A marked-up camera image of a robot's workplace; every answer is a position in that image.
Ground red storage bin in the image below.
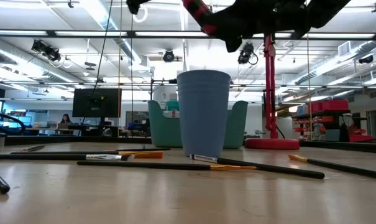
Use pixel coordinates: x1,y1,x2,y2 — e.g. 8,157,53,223
308,99,349,113
349,134,374,143

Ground blue plastic cup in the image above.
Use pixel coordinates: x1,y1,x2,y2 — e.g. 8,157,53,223
176,69,232,158

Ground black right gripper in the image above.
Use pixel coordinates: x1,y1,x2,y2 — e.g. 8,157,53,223
206,0,311,53

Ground small red paint bottle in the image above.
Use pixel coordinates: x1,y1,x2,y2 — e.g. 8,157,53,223
181,0,219,35

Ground black paintbrush pale tip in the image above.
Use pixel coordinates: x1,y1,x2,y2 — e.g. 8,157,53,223
19,144,47,152

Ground black computer monitor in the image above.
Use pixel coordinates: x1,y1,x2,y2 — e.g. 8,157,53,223
71,88,122,119

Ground person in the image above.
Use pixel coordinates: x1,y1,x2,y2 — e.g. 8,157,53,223
60,113,73,130

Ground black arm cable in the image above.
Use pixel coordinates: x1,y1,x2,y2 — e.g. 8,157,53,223
0,107,26,137

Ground black ceiling fixture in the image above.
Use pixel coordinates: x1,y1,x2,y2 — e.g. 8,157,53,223
30,39,62,62
237,42,259,65
357,54,374,65
162,49,176,63

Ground large turquoise paint bottle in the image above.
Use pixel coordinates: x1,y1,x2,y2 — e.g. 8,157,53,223
165,99,180,113

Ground red desk lamp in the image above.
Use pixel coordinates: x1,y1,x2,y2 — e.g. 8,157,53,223
244,33,301,151

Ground black overhead frame bar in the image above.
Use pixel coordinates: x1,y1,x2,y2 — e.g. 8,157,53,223
1,29,376,40

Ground teal plastic bin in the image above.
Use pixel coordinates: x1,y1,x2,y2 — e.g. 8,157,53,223
147,100,249,149

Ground black storage shelf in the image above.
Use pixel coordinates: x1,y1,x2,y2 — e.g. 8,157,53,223
291,98,375,144

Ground thin black paintbrush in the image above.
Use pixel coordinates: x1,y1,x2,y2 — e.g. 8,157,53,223
105,147,172,152

